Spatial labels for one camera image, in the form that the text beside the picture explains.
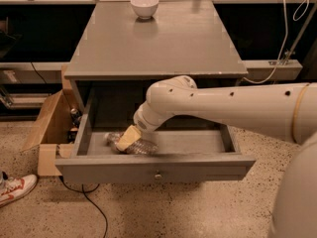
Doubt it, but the clear plastic water bottle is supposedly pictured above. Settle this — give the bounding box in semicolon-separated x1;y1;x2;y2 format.
104;132;159;155

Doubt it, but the grey open top drawer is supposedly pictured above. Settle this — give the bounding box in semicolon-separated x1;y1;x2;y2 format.
55;114;256;183

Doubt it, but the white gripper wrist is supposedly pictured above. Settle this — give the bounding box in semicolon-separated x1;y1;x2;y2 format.
117;102;165;151

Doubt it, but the open cardboard box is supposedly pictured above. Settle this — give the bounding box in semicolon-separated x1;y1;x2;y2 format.
22;64;79;177

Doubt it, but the white ceramic bowl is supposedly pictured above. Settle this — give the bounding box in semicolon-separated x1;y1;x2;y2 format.
130;0;159;19

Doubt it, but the grey wooden cabinet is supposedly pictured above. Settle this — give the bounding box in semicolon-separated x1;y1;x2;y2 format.
65;1;247;130

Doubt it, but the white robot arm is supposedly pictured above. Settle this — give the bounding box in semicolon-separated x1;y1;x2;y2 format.
117;75;317;238

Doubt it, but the black floor cable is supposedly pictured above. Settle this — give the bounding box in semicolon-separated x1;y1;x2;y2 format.
58;176;109;238

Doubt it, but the can inside cardboard box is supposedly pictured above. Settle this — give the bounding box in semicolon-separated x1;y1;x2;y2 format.
70;108;81;127

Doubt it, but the white and red sneaker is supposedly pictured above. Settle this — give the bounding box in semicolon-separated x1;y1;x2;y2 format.
0;171;38;207

